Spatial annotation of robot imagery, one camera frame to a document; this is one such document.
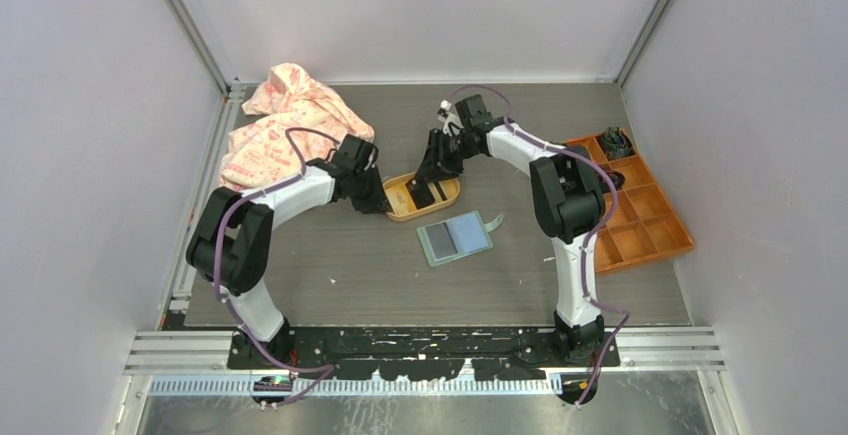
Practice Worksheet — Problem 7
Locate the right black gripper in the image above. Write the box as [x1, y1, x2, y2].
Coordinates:
[414, 129, 478, 185]

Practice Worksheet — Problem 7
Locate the black credit card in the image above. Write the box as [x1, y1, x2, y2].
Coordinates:
[405, 180, 446, 210]

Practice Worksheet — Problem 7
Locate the yellow oval tray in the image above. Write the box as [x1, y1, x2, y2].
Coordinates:
[383, 173, 461, 222]

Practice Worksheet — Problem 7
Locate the green card holder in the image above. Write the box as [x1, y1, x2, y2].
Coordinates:
[416, 211, 504, 267]

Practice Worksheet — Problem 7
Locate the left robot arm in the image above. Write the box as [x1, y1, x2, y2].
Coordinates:
[186, 135, 389, 368]

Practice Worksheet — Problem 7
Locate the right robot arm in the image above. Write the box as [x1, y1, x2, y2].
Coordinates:
[406, 95, 606, 366]

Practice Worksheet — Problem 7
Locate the pink patterned cloth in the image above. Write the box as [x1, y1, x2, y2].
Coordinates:
[218, 63, 375, 191]

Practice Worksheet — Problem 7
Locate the dark rolled item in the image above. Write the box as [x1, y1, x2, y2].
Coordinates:
[598, 170, 626, 193]
[597, 127, 636, 160]

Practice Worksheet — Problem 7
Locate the orange compartment organizer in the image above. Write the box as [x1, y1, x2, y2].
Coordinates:
[567, 127, 695, 274]

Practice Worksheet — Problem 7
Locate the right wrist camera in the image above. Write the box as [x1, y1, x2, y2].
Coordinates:
[437, 100, 463, 136]

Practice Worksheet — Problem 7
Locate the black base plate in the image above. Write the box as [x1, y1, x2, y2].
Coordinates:
[227, 325, 621, 384]

